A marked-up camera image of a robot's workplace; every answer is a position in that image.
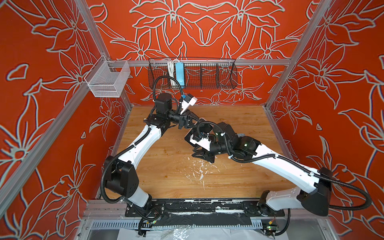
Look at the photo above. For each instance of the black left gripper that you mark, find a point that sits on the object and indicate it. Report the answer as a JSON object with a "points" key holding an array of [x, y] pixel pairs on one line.
{"points": [[185, 121]]}

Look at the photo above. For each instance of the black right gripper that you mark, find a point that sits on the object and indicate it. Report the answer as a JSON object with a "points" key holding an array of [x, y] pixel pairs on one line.
{"points": [[206, 155]]}

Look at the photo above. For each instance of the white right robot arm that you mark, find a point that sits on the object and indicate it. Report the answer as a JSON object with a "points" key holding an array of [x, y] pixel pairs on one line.
{"points": [[313, 187]]}

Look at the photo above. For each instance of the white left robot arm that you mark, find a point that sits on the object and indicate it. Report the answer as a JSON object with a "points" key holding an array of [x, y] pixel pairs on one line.
{"points": [[120, 181]]}

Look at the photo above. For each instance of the light blue box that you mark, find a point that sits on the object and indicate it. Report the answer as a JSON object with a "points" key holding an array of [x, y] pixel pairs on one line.
{"points": [[180, 76]]}

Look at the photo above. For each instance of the clear acrylic bin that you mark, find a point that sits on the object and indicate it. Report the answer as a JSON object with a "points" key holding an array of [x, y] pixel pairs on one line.
{"points": [[107, 79]]}

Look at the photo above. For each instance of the aluminium back crossbar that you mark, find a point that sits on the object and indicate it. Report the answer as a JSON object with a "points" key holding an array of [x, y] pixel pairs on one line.
{"points": [[238, 62]]}

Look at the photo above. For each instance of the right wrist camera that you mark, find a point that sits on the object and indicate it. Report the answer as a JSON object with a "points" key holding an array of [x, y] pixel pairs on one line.
{"points": [[195, 140]]}

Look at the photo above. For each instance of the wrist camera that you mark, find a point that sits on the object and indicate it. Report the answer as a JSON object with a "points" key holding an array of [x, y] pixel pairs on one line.
{"points": [[195, 140], [187, 101]]}

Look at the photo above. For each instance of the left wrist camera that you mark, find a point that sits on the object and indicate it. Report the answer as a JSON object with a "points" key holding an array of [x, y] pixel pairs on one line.
{"points": [[187, 101]]}

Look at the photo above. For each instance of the black wire basket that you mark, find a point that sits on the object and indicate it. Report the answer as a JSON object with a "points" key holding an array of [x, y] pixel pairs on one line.
{"points": [[197, 76]]}

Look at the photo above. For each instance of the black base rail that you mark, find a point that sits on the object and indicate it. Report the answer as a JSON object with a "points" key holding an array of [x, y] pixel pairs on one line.
{"points": [[210, 213]]}

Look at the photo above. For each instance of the aluminium frame post left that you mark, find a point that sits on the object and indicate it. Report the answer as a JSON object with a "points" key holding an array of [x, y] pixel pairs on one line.
{"points": [[99, 42]]}

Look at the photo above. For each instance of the aluminium frame post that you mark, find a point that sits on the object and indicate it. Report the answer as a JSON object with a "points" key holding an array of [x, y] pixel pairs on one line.
{"points": [[99, 42], [309, 31]]}

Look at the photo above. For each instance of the aluminium frame post right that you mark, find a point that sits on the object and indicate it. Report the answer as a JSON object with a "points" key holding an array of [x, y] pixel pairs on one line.
{"points": [[309, 31]]}

